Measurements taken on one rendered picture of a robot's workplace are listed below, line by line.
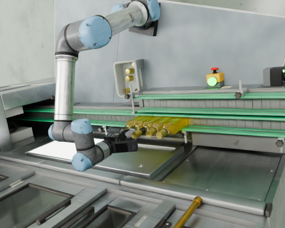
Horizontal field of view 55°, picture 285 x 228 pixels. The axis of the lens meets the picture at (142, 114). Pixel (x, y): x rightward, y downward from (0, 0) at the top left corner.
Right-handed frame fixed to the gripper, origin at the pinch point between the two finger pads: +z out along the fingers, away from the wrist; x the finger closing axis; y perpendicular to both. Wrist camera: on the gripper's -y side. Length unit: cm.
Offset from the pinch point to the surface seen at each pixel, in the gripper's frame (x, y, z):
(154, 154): 12.7, -3.9, 8.5
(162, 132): -0.9, -13.1, 3.7
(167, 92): -14.7, -2.6, 30.8
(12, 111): -7, 110, 6
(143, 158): 12.7, -1.6, 1.9
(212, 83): -18.4, -27.2, 33.4
